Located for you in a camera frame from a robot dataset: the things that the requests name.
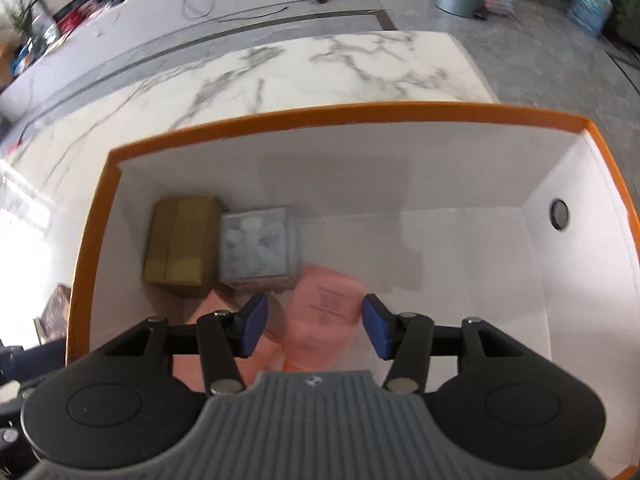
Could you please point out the blue water jug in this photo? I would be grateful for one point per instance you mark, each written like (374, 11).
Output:
(590, 15)

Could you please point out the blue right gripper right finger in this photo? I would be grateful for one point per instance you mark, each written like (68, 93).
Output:
(380, 326)

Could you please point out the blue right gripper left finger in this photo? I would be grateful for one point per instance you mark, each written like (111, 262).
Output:
(253, 318)

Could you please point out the orange white storage box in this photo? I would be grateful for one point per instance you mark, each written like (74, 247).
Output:
(511, 214)

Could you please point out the pink tissue pack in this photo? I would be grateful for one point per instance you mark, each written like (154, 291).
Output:
(312, 330)

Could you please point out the green potted plant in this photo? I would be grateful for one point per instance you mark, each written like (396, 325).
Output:
(17, 21)

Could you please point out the brown cardboard box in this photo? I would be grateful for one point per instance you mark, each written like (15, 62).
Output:
(182, 256)

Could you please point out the picture card box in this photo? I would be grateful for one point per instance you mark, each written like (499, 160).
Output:
(52, 324)

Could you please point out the clear box of cotton pads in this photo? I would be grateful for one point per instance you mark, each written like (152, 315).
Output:
(258, 250)

